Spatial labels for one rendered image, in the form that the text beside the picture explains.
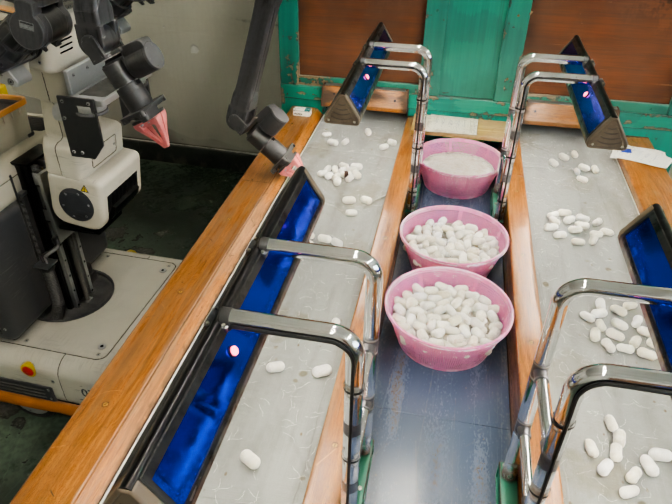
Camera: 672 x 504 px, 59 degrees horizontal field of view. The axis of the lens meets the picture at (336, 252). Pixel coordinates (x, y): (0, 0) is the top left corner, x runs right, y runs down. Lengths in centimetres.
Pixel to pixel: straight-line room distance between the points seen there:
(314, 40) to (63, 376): 134
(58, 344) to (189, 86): 178
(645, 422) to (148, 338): 92
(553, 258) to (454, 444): 58
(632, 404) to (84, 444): 94
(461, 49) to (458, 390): 122
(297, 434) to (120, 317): 112
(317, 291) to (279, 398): 31
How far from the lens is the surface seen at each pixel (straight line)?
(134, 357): 119
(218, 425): 66
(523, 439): 96
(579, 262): 154
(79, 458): 106
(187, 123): 347
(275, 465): 102
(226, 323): 69
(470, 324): 129
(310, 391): 111
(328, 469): 98
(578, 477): 108
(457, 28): 208
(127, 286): 219
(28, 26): 142
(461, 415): 119
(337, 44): 214
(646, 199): 184
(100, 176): 175
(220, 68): 327
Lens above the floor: 157
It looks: 35 degrees down
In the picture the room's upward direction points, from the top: 1 degrees clockwise
